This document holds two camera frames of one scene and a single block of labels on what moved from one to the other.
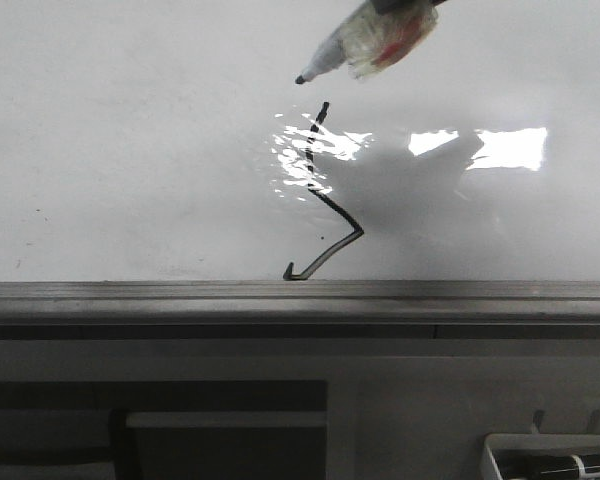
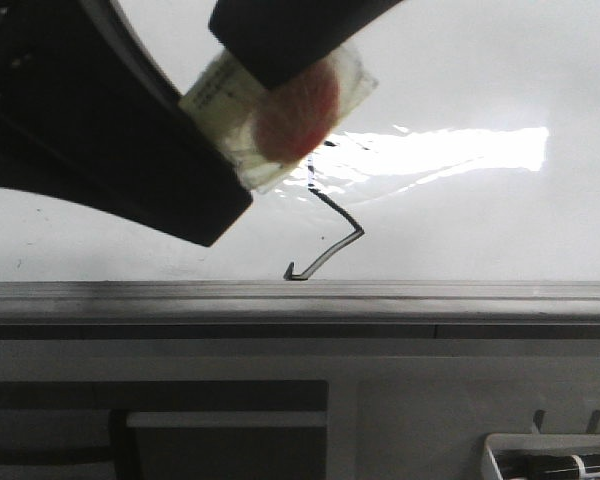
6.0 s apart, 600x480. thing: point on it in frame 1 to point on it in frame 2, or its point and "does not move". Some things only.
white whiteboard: x=168 y=141 does not move
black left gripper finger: x=404 y=6 to x=275 y=39
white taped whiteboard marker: x=370 y=39 to x=265 y=129
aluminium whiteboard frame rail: x=305 y=310 does not move
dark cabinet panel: x=153 y=429 does not move
